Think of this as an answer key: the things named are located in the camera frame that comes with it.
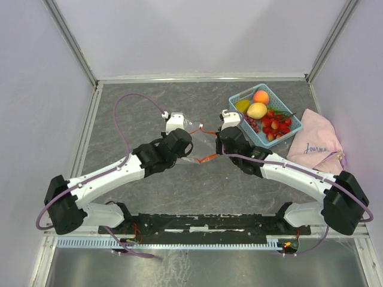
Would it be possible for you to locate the clear orange zip top bag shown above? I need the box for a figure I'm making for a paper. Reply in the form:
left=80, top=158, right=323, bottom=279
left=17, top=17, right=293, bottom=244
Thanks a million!
left=177, top=119, right=218, bottom=164

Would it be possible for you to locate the yellow star fruit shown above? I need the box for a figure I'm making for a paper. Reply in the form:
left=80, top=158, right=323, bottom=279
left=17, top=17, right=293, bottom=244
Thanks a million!
left=235, top=99, right=251, bottom=114

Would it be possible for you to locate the yellow mango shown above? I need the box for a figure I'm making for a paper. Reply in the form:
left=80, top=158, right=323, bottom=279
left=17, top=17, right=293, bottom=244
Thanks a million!
left=247, top=102, right=268, bottom=120

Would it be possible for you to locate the orange pink peach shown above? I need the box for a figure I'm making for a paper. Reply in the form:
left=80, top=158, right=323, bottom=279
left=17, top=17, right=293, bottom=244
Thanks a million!
left=253, top=90, right=269, bottom=105

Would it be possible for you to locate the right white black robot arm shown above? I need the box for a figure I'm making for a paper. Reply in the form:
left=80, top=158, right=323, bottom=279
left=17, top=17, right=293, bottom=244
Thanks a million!
left=216, top=126, right=369, bottom=236

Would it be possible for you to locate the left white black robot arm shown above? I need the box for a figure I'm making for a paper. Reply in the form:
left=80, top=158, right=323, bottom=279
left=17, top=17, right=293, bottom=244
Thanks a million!
left=44, top=129, right=193, bottom=235

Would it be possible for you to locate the pink cloth bag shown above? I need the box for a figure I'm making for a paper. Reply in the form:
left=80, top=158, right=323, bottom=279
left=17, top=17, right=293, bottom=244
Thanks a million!
left=287, top=109, right=346, bottom=175

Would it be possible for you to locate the purple grape bunch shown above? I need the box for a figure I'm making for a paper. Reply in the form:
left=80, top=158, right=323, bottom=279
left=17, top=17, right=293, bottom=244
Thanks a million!
left=245, top=115, right=259, bottom=133

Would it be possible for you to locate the red strawberry bunch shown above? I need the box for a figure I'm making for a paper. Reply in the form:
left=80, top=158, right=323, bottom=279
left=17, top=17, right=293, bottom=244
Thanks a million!
left=260, top=106, right=295, bottom=142

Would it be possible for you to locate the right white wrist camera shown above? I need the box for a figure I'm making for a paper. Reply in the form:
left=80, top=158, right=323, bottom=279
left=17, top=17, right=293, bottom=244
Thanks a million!
left=220, top=109, right=244, bottom=131

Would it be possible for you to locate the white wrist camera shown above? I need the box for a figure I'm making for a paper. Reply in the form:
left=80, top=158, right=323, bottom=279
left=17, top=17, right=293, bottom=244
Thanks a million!
left=162, top=111, right=185, bottom=135
left=220, top=109, right=244, bottom=131

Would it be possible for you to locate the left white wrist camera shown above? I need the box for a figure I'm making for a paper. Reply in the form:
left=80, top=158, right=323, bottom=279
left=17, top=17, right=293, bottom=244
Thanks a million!
left=162, top=111, right=185, bottom=135

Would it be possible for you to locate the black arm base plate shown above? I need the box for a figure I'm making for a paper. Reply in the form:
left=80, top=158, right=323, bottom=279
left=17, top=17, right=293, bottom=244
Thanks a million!
left=111, top=213, right=311, bottom=245

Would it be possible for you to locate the light blue cable duct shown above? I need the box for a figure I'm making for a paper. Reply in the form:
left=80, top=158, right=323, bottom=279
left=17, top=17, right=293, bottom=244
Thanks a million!
left=56, top=234, right=293, bottom=249

